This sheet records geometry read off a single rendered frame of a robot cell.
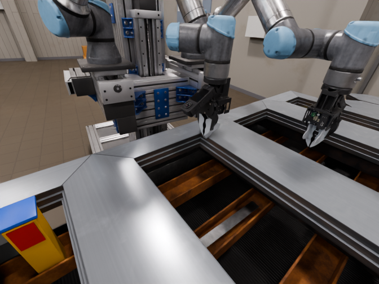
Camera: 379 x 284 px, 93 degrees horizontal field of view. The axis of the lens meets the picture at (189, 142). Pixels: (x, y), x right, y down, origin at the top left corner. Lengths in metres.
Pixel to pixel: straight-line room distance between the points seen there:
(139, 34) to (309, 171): 0.95
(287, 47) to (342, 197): 0.40
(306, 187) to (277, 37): 0.39
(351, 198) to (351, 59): 0.34
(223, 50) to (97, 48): 0.58
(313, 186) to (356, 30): 0.39
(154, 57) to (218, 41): 0.65
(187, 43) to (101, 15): 0.47
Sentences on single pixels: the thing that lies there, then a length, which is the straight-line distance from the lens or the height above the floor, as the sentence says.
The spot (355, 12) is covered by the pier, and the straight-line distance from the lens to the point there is 3.04.
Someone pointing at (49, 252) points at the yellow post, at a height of 0.76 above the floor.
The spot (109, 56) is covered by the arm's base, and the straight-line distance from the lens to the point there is 0.94.
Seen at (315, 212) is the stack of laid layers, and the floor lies 0.85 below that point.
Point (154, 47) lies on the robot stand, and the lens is 1.14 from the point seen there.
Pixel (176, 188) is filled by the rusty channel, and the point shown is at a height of 0.68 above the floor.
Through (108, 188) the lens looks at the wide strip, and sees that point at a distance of 0.49.
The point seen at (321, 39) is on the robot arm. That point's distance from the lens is 0.66.
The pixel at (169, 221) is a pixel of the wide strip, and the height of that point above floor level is 0.86.
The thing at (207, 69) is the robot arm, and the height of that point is 1.10.
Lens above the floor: 1.20
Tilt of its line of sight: 33 degrees down
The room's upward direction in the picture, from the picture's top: 3 degrees clockwise
